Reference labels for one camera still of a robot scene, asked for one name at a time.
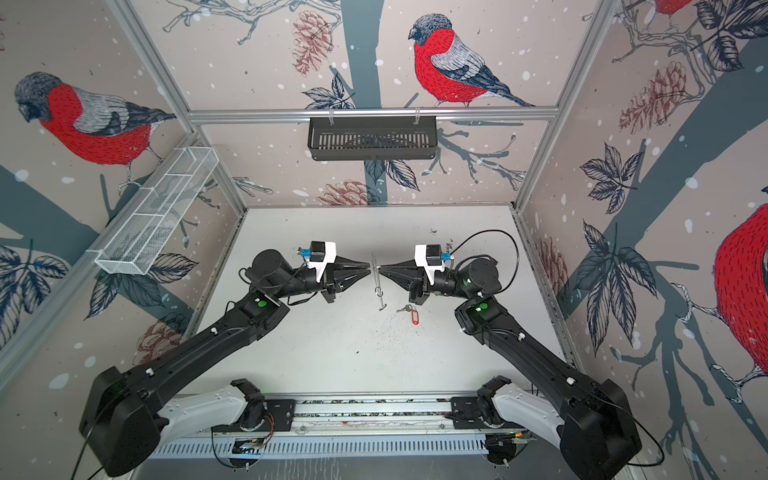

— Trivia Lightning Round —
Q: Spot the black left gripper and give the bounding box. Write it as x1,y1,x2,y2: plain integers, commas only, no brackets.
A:
273,257,369,305

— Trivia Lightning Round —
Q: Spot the silver metal carabiner keyring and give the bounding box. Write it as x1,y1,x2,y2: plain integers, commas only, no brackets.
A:
371,254,387,311

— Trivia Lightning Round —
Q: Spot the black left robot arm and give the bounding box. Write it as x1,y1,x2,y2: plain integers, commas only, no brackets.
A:
79,242,371,477

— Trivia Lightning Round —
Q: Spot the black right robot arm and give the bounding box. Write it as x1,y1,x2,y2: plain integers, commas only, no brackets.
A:
378,255,641,479

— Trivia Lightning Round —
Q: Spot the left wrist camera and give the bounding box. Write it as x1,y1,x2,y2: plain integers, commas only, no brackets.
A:
300,241,337,283

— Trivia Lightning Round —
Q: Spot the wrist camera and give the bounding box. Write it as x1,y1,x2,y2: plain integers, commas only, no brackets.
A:
414,244,452,285
300,241,337,283

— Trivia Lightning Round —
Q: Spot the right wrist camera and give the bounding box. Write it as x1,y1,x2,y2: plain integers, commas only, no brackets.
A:
414,244,452,285

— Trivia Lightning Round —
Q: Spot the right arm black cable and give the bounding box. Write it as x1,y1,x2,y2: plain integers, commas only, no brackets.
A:
449,229,521,283

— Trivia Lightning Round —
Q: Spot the black hanging wire basket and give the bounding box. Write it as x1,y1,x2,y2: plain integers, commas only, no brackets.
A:
307,116,438,161

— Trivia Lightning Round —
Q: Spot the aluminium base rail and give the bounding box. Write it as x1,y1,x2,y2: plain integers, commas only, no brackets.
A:
150,396,536,469

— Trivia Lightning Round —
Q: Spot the white mesh wire shelf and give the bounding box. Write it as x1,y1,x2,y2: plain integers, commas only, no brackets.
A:
95,146,219,275

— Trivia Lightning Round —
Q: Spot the horizontal aluminium frame bar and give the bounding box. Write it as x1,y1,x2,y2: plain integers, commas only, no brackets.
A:
187,106,561,126

